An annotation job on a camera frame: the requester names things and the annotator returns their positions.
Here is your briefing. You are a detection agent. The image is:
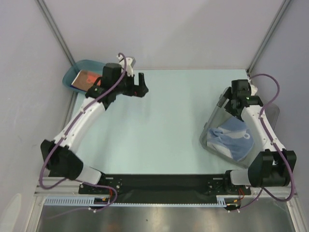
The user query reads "right aluminium corner post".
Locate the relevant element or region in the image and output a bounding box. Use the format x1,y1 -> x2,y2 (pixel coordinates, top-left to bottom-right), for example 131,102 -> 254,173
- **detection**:
246,0 -> 293,74

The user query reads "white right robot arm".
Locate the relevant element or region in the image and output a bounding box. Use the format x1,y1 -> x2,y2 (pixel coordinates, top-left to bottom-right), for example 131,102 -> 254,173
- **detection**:
222,79 -> 296,194

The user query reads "aluminium rail frame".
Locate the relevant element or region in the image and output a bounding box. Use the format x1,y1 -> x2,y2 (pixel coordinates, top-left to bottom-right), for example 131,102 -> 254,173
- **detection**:
33,177 -> 299,232

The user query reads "orange towel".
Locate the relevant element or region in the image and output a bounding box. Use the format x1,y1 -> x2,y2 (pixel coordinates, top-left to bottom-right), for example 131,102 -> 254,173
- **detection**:
70,70 -> 101,92

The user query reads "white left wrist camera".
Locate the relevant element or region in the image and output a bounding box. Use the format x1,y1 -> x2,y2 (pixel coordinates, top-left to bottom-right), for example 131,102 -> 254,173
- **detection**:
117,55 -> 136,77

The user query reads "left aluminium corner post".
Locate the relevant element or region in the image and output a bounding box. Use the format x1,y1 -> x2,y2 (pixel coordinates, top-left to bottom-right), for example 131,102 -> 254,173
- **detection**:
35,0 -> 75,66

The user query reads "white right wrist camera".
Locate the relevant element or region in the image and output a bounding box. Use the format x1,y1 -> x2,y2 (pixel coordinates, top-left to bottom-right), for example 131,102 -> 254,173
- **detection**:
248,77 -> 258,96

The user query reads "aluminium corner post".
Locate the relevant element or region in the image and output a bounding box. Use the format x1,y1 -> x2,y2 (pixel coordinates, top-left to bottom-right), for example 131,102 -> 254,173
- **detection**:
246,0 -> 293,74
35,0 -> 75,66

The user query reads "grey slotted cable duct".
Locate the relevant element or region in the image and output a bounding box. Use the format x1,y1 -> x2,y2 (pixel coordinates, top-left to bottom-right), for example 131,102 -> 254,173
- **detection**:
44,196 -> 238,207

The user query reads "clear plastic bin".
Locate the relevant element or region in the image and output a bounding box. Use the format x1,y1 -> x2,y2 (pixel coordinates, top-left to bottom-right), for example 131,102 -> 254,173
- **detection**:
199,86 -> 285,168

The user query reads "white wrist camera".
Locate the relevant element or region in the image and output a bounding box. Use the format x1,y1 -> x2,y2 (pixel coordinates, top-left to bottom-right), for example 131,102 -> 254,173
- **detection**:
117,55 -> 136,77
248,77 -> 258,96

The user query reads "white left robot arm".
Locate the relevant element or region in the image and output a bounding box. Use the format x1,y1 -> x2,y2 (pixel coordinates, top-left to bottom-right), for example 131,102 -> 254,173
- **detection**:
41,63 -> 149,193

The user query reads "light blue towel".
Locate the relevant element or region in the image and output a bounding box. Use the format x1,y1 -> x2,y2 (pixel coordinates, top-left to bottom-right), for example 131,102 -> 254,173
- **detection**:
206,117 -> 254,161

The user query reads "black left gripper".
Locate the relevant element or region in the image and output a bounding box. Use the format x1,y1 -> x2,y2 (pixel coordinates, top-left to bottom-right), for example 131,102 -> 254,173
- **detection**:
112,71 -> 147,97

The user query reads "teal plastic bin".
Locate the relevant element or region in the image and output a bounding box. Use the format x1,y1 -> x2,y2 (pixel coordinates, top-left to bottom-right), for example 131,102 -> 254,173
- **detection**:
62,59 -> 105,94

